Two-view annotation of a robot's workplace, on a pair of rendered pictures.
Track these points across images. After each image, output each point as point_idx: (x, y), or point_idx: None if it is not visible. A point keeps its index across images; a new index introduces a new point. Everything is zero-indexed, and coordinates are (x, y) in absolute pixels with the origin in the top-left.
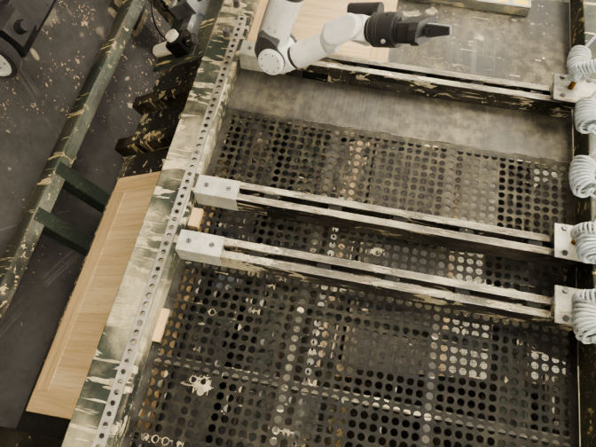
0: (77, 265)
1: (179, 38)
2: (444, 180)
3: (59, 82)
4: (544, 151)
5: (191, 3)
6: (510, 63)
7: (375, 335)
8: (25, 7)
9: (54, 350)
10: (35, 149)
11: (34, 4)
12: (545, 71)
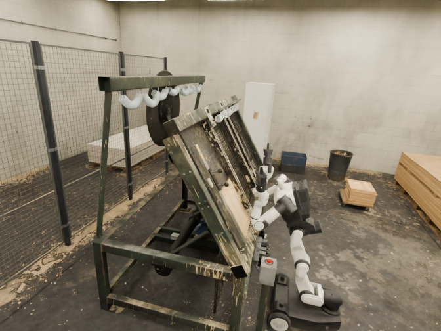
0: None
1: (264, 232)
2: (226, 148)
3: (251, 292)
4: None
5: (265, 240)
6: (204, 144)
7: (10, 235)
8: (282, 287)
9: None
10: (252, 272)
11: (280, 289)
12: (199, 132)
